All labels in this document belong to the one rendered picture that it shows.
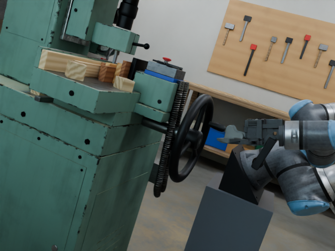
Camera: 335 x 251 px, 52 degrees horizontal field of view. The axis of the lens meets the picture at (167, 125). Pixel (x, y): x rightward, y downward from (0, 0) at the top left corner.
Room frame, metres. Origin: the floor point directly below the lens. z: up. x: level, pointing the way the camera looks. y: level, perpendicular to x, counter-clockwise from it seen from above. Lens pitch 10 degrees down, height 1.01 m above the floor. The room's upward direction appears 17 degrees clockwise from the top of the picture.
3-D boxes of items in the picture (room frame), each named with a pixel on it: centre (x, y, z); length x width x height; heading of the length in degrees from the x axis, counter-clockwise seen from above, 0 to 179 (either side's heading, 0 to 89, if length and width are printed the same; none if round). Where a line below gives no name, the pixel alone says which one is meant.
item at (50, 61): (1.17, 0.26, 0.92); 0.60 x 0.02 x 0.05; 161
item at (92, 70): (1.24, 0.21, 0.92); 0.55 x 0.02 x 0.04; 161
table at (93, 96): (1.13, 0.14, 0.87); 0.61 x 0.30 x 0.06; 161
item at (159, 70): (1.11, 0.05, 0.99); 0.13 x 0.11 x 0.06; 161
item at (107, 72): (1.14, 0.19, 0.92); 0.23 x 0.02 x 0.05; 161
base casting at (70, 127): (1.21, 0.35, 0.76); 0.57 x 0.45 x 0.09; 71
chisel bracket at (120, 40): (1.18, 0.25, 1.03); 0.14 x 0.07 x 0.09; 71
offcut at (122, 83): (0.99, 0.15, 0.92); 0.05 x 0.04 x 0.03; 42
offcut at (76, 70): (0.91, 0.27, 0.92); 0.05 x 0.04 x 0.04; 28
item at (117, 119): (1.15, 0.18, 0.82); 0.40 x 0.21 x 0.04; 161
